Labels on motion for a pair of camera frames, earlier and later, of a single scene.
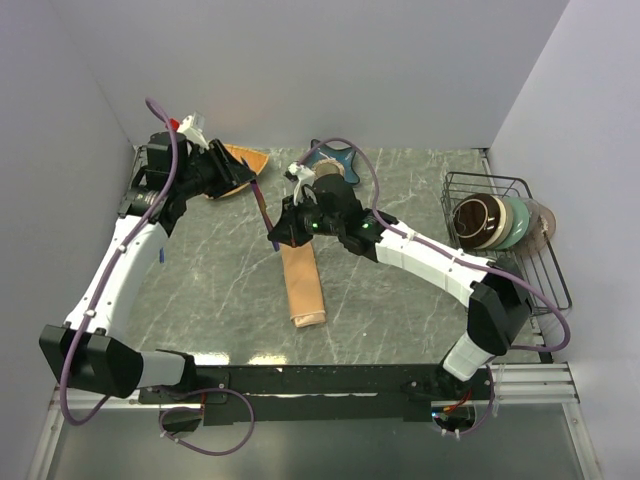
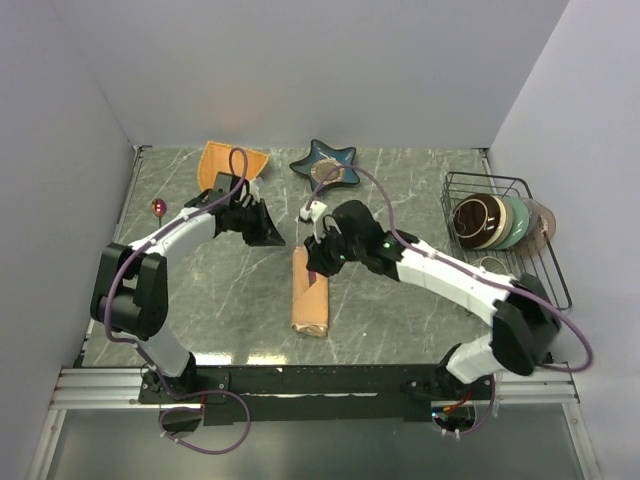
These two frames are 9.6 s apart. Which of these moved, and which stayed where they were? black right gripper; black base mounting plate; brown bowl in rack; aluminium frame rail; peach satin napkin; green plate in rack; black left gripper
Moved: black left gripper; peach satin napkin; black right gripper
Stayed: brown bowl in rack; black base mounting plate; green plate in rack; aluminium frame rail
